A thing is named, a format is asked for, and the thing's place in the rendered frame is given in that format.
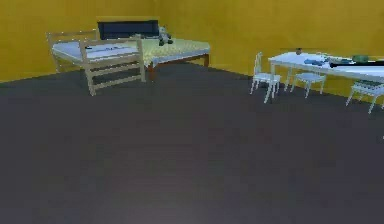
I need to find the yellow cover bed dark headboard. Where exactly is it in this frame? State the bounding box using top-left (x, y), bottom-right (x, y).
top-left (96, 19), bottom-right (212, 81)

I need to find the blue flat object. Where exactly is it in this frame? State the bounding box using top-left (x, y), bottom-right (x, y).
top-left (303, 58), bottom-right (326, 67)

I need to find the white table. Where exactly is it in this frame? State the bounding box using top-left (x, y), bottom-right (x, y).
top-left (267, 51), bottom-right (384, 84)

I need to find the grey stuffed toy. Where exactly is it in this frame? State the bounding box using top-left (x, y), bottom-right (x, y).
top-left (157, 26), bottom-right (174, 47)

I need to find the green bowl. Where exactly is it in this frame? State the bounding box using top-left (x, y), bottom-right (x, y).
top-left (351, 54), bottom-right (370, 64)

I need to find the black baseball bat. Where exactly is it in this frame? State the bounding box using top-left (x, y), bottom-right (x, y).
top-left (329, 60), bottom-right (384, 69)

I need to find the pale wooden frame bed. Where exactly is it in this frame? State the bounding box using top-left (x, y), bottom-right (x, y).
top-left (45, 29), bottom-right (147, 97)

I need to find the white chair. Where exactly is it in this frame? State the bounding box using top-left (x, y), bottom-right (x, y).
top-left (345, 79), bottom-right (384, 115)
top-left (283, 68), bottom-right (328, 99)
top-left (249, 51), bottom-right (283, 104)

